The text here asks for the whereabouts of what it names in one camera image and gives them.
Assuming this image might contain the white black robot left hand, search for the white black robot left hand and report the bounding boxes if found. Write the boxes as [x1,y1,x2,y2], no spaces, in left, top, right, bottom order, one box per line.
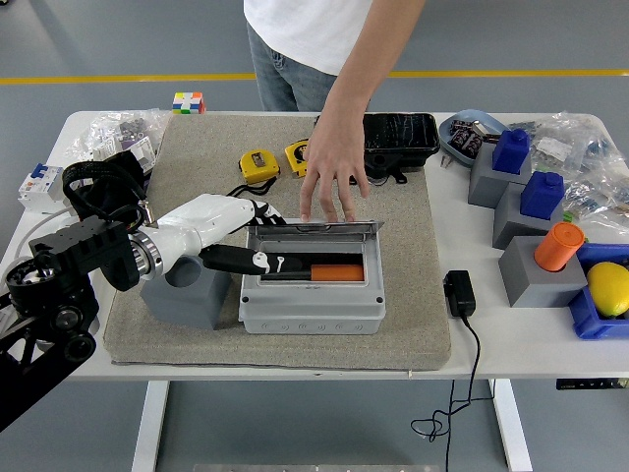
[144,193,287,277]

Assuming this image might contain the person's left hand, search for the person's left hand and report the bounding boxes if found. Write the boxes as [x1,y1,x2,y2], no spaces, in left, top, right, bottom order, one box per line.
[299,117,372,223]

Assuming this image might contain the black plastic tray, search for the black plastic tray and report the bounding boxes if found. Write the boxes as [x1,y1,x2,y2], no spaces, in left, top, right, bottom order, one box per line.
[362,112,441,186]

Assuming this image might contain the smoky transparent box lid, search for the smoky transparent box lid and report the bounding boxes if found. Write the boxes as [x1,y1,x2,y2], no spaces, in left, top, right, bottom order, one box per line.
[245,219,385,242]

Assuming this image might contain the grey block with round hole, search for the grey block with round hole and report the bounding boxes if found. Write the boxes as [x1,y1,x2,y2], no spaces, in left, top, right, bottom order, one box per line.
[140,253,233,330]

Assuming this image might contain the orange cylinder battery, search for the orange cylinder battery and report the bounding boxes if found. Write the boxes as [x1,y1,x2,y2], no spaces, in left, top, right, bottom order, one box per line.
[533,221,586,272]
[310,264,366,282]

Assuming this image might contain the yellow tape measure 5m print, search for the yellow tape measure 5m print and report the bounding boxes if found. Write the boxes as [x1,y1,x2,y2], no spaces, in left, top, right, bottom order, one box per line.
[283,139,311,177]

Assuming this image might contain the grey-brown mat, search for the grey-brown mat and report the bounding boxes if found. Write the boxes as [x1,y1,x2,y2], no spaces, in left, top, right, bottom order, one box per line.
[102,113,452,371]

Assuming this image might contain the black glove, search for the black glove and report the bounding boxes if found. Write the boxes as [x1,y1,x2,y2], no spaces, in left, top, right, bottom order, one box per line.
[73,149,148,217]

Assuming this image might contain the light blue dish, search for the light blue dish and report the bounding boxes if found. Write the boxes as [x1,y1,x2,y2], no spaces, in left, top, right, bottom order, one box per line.
[437,108,510,166]

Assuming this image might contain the cube puzzle with white cross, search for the cube puzzle with white cross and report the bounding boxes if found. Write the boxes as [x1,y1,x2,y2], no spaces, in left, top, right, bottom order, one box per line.
[171,91,206,116]

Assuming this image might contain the clear bag of small parts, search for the clear bag of small parts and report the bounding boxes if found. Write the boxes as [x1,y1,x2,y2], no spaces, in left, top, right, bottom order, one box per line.
[66,108,171,173]

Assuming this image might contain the person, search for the person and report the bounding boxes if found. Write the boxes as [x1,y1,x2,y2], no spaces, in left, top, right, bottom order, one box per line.
[244,0,374,113]

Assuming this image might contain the grey block holder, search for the grey block holder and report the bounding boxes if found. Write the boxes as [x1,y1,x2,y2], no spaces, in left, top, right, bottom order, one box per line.
[491,181,565,251]
[497,234,589,309]
[467,142,533,208]

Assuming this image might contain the white blue circuit breaker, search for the white blue circuit breaker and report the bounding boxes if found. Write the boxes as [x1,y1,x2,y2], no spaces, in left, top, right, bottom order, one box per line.
[17,162,68,215]

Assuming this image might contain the blue plastic block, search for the blue plastic block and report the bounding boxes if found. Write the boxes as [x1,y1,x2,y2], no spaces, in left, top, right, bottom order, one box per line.
[519,170,565,221]
[490,128,532,176]

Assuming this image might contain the black power adapter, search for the black power adapter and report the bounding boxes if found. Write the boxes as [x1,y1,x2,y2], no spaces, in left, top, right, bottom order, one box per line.
[441,268,477,319]

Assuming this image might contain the white table leg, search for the white table leg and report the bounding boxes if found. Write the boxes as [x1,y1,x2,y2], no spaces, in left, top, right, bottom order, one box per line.
[488,378,535,472]
[130,379,171,472]

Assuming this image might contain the clear bags of components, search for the clear bags of components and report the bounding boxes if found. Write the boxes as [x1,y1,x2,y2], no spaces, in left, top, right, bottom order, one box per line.
[508,110,629,232]

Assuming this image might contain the blue plastic bin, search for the blue plastic bin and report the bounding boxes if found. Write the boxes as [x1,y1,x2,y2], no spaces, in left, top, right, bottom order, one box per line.
[567,241,629,340]

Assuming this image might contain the yellow lemon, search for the yellow lemon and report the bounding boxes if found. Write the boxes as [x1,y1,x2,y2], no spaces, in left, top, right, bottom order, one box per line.
[586,261,629,318]

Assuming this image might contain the black table control panel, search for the black table control panel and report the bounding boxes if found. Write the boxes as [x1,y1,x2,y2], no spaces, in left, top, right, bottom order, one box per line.
[555,377,629,390]

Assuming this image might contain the yellow tape measure with strap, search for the yellow tape measure with strap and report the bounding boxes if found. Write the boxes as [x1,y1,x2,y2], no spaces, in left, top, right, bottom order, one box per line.
[224,149,281,203]

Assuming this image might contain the grey electrical enclosure box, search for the grey electrical enclosure box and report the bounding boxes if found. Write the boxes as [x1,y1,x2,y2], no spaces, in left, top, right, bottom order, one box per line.
[239,218,387,335]

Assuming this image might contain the white power strip cable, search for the white power strip cable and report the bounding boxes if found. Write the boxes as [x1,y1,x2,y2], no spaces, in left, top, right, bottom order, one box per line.
[0,206,70,276]

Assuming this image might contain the black adapter cord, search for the black adapter cord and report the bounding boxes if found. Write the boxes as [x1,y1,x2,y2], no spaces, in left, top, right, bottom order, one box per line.
[410,314,495,472]

